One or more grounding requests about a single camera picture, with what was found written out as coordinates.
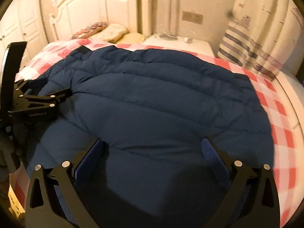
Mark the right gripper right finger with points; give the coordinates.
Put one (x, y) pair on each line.
(251, 199)

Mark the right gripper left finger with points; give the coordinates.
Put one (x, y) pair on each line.
(53, 199)

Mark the navy blue puffer jacket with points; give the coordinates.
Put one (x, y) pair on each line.
(151, 108)

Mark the red white checkered bed cover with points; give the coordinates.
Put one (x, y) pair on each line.
(286, 120)

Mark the white wardrobe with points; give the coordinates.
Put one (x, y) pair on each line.
(23, 21)

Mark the patterned red blue pillow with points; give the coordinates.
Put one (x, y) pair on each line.
(89, 31)

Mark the cream floral pillow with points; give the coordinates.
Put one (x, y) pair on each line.
(112, 33)

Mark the yellow pillow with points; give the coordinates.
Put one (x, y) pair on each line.
(131, 38)

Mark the cream wooden headboard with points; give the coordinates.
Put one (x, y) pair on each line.
(74, 15)

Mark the white desk lamp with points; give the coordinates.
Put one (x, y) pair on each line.
(167, 34)

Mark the white nightstand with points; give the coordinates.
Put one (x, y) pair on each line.
(198, 46)

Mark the cream striped printed curtain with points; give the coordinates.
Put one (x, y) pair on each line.
(261, 35)

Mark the white charger with cable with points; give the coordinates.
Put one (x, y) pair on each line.
(189, 38)

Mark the gold wall switch plate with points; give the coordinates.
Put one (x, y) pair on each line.
(192, 17)

